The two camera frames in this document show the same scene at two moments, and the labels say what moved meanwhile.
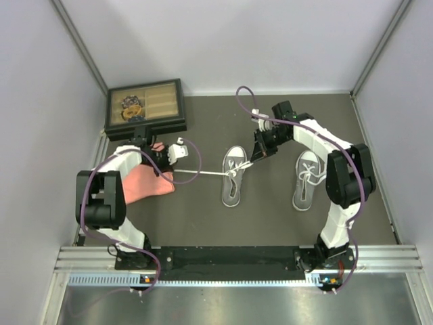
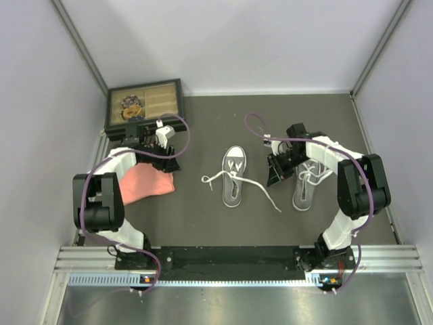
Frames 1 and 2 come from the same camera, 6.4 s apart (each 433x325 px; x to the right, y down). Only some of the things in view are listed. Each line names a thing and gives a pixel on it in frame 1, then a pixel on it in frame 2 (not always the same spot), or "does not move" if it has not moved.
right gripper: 258,154 -> 277,171
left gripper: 166,167 does not move
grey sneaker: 233,168 does not move
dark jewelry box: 158,105 does not move
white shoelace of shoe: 230,170 -> 208,179
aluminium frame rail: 82,258 does not move
